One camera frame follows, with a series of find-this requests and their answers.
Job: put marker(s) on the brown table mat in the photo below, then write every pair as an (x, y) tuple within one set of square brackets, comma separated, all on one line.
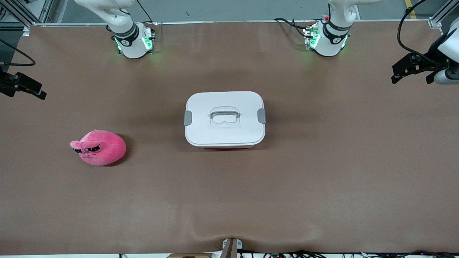
[(229, 197)]

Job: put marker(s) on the aluminium table edge rail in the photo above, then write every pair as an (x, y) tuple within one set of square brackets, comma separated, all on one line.
[(215, 22)]

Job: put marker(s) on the pink plastic box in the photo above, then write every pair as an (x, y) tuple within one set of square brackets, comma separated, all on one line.
[(226, 147)]

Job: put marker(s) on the aluminium frame post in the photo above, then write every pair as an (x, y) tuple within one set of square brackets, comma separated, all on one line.
[(46, 9), (443, 12)]

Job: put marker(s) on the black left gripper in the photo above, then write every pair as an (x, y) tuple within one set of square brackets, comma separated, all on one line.
[(429, 57)]

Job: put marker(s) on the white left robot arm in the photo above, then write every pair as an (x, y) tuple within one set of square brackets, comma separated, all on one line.
[(330, 39)]

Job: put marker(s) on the white box lid grey latches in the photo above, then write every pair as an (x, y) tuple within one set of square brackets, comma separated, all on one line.
[(229, 136)]

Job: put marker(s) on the pink plush toy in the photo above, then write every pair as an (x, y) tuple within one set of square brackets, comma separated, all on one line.
[(107, 150)]

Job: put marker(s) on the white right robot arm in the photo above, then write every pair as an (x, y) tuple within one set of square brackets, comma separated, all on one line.
[(132, 46)]

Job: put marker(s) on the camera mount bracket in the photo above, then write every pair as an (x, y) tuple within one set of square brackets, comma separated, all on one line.
[(231, 249)]

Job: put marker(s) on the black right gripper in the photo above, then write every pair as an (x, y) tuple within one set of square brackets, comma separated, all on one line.
[(6, 84)]

